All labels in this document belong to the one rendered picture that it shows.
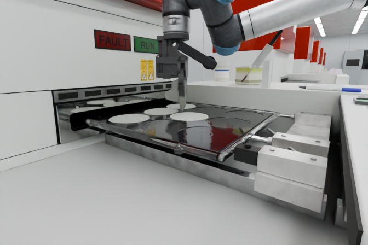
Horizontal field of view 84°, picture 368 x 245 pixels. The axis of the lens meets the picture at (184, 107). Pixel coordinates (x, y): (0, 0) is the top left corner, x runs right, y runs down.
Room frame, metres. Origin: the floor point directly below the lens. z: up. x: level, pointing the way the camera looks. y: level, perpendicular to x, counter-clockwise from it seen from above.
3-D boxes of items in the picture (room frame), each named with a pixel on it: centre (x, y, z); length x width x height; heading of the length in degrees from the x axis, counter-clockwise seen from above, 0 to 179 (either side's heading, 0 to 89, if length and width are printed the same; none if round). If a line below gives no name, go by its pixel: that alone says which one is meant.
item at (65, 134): (0.64, 0.16, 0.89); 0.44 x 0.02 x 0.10; 144
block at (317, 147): (0.32, -0.19, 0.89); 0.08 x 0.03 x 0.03; 54
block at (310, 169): (0.26, -0.15, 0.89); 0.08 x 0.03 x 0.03; 54
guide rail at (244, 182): (0.40, 0.01, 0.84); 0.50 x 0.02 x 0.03; 54
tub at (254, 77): (0.79, -0.25, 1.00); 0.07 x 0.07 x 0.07; 28
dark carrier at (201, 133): (0.53, -0.01, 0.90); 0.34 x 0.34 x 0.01; 54
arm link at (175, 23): (0.58, 0.02, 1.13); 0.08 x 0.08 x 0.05
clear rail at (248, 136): (0.42, -0.16, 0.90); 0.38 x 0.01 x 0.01; 144
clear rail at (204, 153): (0.38, 0.09, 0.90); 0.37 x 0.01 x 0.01; 54
